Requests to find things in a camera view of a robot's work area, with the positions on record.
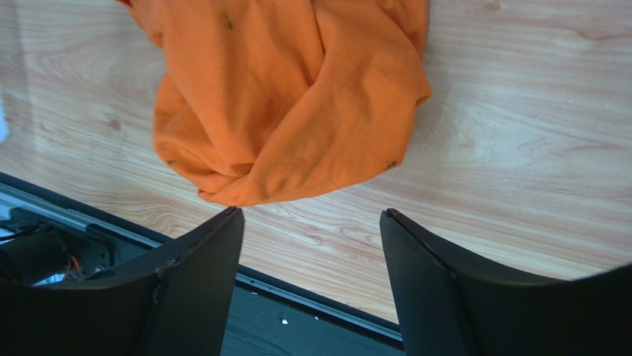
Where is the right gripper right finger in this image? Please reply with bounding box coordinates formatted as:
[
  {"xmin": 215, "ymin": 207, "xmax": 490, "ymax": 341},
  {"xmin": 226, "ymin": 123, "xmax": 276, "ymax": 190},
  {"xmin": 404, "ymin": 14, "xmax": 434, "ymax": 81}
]
[{"xmin": 380, "ymin": 209, "xmax": 631, "ymax": 355}]

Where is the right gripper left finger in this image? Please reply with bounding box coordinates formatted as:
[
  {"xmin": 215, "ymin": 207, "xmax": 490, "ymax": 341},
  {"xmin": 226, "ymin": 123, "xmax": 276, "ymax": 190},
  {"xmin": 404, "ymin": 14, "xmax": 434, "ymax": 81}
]
[{"xmin": 1, "ymin": 207, "xmax": 245, "ymax": 355}]

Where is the orange t shirt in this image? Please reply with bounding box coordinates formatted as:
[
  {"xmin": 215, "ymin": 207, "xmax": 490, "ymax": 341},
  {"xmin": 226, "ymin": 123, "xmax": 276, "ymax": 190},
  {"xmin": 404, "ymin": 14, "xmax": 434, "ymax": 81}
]
[{"xmin": 124, "ymin": 1, "xmax": 432, "ymax": 207}]

